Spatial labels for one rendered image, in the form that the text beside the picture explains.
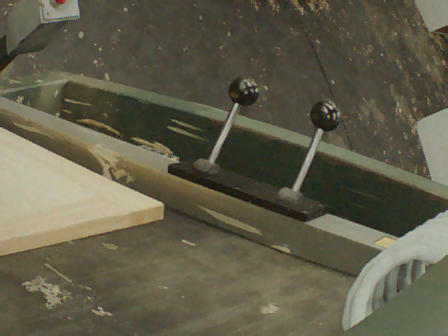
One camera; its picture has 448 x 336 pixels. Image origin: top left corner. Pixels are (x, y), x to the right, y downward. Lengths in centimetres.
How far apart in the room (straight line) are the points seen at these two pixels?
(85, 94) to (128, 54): 153
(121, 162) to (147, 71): 199
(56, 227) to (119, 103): 59
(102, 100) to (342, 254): 70
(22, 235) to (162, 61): 235
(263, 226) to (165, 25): 235
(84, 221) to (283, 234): 22
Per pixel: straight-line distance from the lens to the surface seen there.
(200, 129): 123
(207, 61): 326
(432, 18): 589
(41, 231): 79
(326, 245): 83
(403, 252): 30
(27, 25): 154
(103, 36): 291
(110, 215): 86
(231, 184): 90
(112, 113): 138
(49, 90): 147
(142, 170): 98
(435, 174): 472
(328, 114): 88
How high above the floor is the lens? 202
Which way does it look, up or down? 40 degrees down
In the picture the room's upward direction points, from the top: 67 degrees clockwise
